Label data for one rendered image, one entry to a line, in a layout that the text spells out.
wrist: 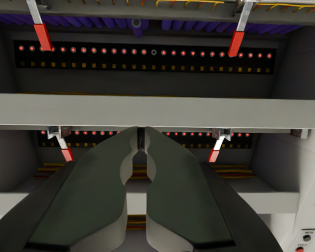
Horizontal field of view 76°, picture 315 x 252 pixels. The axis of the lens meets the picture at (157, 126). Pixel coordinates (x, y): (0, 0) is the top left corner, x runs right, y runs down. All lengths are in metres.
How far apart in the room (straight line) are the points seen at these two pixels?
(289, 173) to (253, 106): 0.23
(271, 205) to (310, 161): 0.11
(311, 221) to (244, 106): 0.32
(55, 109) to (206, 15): 0.26
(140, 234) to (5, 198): 0.36
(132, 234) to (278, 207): 0.39
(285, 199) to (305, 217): 0.07
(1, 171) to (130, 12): 0.41
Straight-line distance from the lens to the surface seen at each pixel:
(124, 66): 0.44
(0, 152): 0.53
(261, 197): 0.47
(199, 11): 0.35
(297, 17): 0.40
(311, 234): 0.60
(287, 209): 0.51
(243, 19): 0.32
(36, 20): 0.33
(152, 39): 0.45
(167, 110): 0.30
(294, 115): 0.38
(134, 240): 0.65
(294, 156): 0.51
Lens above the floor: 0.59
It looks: 27 degrees up
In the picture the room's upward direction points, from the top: 178 degrees counter-clockwise
